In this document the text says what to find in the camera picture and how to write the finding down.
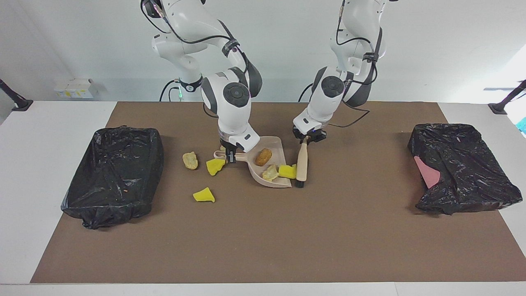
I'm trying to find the beige hand brush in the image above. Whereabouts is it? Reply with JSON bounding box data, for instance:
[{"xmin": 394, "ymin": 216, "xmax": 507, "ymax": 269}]
[{"xmin": 295, "ymin": 140, "xmax": 309, "ymax": 189}]

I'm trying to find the beige plastic dustpan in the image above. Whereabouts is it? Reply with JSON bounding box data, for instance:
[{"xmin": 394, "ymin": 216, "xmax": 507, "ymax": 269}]
[{"xmin": 213, "ymin": 136, "xmax": 293, "ymax": 189}]

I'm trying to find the brown foam nugget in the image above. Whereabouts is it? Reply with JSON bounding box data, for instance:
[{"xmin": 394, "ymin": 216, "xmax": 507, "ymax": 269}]
[{"xmin": 255, "ymin": 148, "xmax": 272, "ymax": 167}]

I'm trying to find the pink bin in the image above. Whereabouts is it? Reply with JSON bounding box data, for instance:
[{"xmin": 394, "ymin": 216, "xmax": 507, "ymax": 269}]
[{"xmin": 414, "ymin": 155, "xmax": 441, "ymax": 189}]

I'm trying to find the black bag lined bin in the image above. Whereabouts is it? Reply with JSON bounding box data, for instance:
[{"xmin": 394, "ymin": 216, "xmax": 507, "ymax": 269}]
[{"xmin": 61, "ymin": 126, "xmax": 164, "ymax": 230}]

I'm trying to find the crumpled black trash bag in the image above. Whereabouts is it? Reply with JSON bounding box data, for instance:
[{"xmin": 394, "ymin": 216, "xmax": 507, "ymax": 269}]
[{"xmin": 408, "ymin": 123, "xmax": 523, "ymax": 215}]

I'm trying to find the brown table mat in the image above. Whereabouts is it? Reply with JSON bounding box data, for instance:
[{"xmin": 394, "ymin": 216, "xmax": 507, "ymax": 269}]
[{"xmin": 30, "ymin": 102, "xmax": 526, "ymax": 284}]

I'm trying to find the black stand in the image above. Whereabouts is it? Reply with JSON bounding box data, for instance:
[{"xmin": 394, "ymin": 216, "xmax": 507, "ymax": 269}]
[
  {"xmin": 0, "ymin": 79, "xmax": 33, "ymax": 112},
  {"xmin": 488, "ymin": 80, "xmax": 526, "ymax": 115}
]

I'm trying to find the black base cable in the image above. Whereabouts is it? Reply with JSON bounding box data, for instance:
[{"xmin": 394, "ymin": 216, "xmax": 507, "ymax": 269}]
[
  {"xmin": 299, "ymin": 82, "xmax": 315, "ymax": 102},
  {"xmin": 159, "ymin": 79, "xmax": 178, "ymax": 102}
]

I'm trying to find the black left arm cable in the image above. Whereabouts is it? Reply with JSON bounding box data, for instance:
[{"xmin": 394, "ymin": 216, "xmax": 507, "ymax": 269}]
[{"xmin": 327, "ymin": 0, "xmax": 383, "ymax": 129}]

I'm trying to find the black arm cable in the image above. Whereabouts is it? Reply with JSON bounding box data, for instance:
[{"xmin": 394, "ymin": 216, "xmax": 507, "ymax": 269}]
[
  {"xmin": 327, "ymin": 0, "xmax": 383, "ymax": 129},
  {"xmin": 141, "ymin": 0, "xmax": 252, "ymax": 120}
]

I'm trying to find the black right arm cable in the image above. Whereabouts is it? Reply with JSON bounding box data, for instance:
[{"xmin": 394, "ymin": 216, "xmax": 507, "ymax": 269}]
[{"xmin": 141, "ymin": 0, "xmax": 252, "ymax": 120}]

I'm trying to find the white wall box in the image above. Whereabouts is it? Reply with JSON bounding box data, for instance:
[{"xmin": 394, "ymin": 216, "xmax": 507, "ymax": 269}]
[{"xmin": 54, "ymin": 78, "xmax": 98, "ymax": 99}]

